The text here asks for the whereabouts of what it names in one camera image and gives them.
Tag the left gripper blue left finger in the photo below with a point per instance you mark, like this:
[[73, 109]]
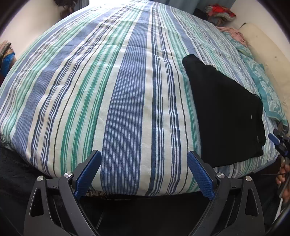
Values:
[[54, 205]]

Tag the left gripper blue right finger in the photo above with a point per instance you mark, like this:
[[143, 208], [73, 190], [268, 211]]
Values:
[[234, 206]]

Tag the black pants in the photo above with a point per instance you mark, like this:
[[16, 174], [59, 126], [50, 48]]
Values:
[[229, 116]]

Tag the person right hand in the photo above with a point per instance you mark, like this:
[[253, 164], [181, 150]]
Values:
[[284, 169]]

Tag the black trousers on person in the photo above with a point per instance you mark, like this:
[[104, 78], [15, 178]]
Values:
[[18, 177]]

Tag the teal floral pillow near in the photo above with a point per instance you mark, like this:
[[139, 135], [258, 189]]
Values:
[[268, 95]]

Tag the cream padded headboard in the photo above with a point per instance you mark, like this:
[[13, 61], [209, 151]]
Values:
[[276, 65]]

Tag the pink cloth on pillow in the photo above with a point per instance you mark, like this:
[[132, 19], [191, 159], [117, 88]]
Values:
[[234, 33]]

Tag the striped bed sheet mattress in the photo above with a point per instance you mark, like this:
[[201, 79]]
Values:
[[111, 78]]

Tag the red clothes pile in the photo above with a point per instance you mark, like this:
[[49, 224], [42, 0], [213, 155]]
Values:
[[216, 10]]

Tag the dark coats on rack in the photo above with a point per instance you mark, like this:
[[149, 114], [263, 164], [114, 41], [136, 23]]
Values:
[[68, 5]]

